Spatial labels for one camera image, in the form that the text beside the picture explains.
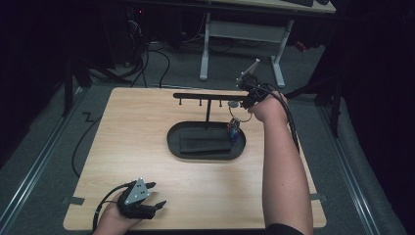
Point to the person's left hand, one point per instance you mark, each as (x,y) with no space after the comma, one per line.
(112,222)

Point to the black key rack with tray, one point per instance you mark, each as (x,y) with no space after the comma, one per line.
(174,142)

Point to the black wallet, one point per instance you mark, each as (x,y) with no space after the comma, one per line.
(204,145)

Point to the grey round table grommet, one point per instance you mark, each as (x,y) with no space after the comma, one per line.
(232,104)

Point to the black metal stand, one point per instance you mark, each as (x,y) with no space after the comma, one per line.
(336,107)
(68,88)

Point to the grey tape strip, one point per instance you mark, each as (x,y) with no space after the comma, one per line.
(73,200)
(318,197)

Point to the person's right hand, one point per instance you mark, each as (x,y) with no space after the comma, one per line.
(270,109)

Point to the person's black sleeve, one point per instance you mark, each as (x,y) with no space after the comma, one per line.
(284,230)

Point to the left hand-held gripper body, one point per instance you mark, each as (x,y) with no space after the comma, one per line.
(137,192)

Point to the metal floor rail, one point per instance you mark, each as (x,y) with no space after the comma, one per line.
(349,176)
(36,169)

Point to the white-framed desk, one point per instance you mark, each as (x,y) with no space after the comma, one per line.
(244,31)

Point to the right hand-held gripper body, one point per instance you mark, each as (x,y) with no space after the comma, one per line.
(253,91)

